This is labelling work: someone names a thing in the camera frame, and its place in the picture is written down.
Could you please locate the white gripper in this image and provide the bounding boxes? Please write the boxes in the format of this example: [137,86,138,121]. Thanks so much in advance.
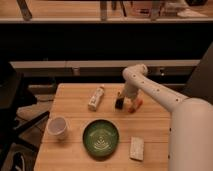
[117,82,138,100]

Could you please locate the black eraser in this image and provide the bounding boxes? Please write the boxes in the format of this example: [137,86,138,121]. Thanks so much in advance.
[115,98,124,109]

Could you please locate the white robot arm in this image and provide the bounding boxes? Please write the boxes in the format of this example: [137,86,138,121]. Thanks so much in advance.
[122,64,213,171]

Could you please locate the green ceramic plate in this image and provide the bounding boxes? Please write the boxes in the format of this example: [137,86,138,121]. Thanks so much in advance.
[82,119,119,158]

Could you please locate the orange carrot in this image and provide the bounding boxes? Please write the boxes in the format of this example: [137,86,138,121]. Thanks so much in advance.
[128,99,143,113]

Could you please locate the white plastic bottle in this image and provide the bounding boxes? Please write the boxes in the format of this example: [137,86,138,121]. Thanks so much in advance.
[88,85,105,111]

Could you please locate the wooden shelf bench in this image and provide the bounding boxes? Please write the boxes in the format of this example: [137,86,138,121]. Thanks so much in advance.
[11,60,199,77]

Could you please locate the white sponge block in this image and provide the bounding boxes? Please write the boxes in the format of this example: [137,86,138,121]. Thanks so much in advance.
[130,137,144,161]

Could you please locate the black chair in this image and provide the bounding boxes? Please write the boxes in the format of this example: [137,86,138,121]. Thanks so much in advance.
[0,60,50,171]

